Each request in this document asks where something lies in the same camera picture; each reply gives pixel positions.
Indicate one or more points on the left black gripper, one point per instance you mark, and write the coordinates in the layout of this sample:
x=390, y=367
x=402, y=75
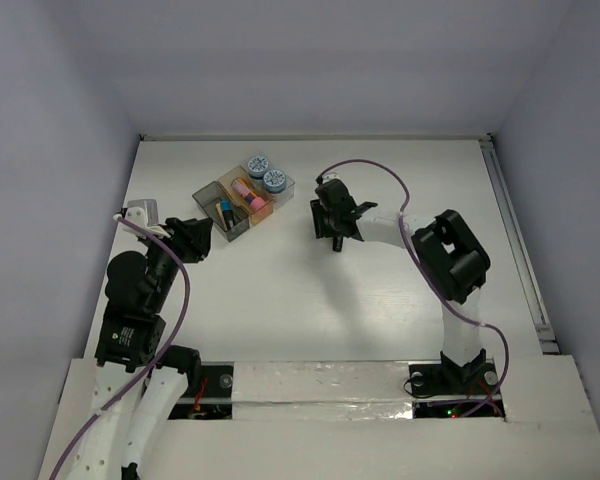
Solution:
x=181, y=239

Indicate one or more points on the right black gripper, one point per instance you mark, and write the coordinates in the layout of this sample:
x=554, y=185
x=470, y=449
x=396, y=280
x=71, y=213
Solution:
x=322, y=228

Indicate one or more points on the blue cap black highlighter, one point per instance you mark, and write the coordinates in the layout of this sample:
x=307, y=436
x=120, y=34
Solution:
x=227, y=214

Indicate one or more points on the blue white slime jar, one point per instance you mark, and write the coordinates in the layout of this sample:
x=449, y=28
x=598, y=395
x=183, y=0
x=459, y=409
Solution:
x=257, y=166

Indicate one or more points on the pink cap black highlighter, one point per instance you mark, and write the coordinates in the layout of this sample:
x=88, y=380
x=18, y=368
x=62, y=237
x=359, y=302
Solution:
x=337, y=243

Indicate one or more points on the orange pastel highlighter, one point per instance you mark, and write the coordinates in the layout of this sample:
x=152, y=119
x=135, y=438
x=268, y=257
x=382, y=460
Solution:
x=219, y=211

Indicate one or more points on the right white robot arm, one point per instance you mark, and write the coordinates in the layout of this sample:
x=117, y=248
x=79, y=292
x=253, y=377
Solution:
x=443, y=248

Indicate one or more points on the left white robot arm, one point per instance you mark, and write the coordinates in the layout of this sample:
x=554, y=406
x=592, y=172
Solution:
x=140, y=373

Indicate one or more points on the grey translucent bin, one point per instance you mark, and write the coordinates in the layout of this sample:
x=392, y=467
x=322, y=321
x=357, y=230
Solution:
x=206, y=198

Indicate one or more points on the amber translucent bin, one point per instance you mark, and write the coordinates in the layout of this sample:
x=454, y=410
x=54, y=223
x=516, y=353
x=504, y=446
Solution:
x=254, y=217

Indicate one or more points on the clear plastic bin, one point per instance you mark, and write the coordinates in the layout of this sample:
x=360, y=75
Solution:
x=279, y=199

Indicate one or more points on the silver tape strip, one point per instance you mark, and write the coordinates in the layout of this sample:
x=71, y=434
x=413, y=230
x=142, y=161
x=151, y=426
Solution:
x=321, y=391

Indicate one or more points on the white foam front board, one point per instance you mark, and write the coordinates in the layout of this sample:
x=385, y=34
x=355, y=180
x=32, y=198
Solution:
x=548, y=431

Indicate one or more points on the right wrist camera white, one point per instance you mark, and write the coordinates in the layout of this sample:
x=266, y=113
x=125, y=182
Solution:
x=329, y=177

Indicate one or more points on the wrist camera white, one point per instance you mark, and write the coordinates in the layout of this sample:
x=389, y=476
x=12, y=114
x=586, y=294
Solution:
x=141, y=216
x=329, y=177

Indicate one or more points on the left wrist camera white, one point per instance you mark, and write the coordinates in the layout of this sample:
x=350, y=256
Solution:
x=141, y=216

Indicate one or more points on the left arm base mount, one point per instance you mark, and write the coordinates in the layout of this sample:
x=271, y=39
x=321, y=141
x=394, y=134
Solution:
x=210, y=398

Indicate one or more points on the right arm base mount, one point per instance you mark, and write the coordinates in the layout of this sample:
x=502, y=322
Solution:
x=445, y=390

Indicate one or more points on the aluminium rail right edge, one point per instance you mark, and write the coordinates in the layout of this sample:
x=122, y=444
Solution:
x=544, y=330

